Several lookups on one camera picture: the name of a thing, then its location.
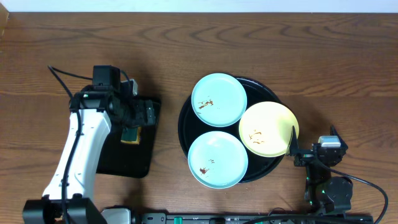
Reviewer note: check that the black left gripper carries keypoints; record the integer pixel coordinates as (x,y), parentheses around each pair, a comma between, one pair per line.
(148,112)

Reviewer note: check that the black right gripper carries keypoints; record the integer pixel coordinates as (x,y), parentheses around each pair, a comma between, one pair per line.
(304,157)

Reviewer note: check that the yellow green sponge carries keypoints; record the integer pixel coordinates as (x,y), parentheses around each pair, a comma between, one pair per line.
(131,136)

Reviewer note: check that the yellow plate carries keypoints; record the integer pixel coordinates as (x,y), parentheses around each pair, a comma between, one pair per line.
(266,128)

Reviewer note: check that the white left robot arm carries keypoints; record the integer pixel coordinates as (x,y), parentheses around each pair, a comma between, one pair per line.
(69,196)

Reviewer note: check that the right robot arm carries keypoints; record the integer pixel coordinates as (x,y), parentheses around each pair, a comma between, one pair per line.
(326,194)

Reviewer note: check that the black rectangular tray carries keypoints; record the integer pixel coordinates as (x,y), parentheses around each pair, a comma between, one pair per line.
(127,159)

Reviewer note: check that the black round tray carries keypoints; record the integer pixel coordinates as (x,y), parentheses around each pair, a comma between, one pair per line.
(190,127)

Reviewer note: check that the upper light blue plate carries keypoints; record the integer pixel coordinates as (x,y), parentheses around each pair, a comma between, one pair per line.
(219,100)

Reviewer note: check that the light blue plate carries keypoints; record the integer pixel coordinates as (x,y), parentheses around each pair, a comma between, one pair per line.
(219,100)
(217,160)

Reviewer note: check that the lower light blue plate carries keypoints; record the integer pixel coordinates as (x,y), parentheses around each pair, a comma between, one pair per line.
(217,160)

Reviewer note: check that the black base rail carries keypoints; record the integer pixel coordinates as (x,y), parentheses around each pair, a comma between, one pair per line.
(273,218)

